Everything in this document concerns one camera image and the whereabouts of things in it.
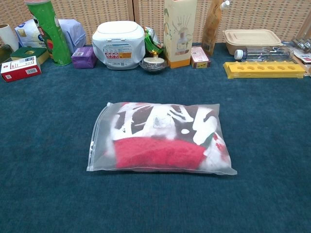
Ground tall cream orange diffuser box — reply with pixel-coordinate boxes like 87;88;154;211
163;0;198;69

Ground red white carton box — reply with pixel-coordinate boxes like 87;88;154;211
0;55;42;83

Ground dark green tin box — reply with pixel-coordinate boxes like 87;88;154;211
0;44;14;64

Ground beige lidded food container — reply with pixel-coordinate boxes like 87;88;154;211
223;29;284;56

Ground yellow mould tray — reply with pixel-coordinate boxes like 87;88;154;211
223;61;306;80

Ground red white patterned garment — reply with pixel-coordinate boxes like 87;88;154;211
106;103;230;170

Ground binder clips card pack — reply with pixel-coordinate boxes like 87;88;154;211
283;37;311;65

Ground purple small box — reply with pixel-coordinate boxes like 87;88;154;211
71;46;98;69

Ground dark blue table cloth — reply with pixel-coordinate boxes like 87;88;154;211
0;42;311;233

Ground frosted plastic zip bag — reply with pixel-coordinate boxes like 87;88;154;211
86;101;238;176

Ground kraft spiral notebook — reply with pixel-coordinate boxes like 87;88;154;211
293;54;311;73

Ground woven folding screen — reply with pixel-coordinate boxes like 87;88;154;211
0;0;311;46

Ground brown spout pouch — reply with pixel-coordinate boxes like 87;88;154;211
202;0;230;56

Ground small lidded patterned bowl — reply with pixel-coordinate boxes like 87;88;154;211
140;53;168;73

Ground green chips can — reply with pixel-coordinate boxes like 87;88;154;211
25;0;72;67

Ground white paper roll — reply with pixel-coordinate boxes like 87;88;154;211
0;23;19;52

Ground green yellow box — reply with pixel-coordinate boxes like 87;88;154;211
10;46;51;65

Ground white wet wipe tub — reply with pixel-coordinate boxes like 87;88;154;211
91;20;146;70

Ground white blue tissue pack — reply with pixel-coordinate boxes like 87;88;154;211
14;18;87;54

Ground green snack packet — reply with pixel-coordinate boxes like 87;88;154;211
143;26;165;55

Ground pink small box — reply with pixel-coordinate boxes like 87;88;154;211
190;46;211;69

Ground clear plastic water bottle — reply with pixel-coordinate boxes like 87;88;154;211
234;46;294;63

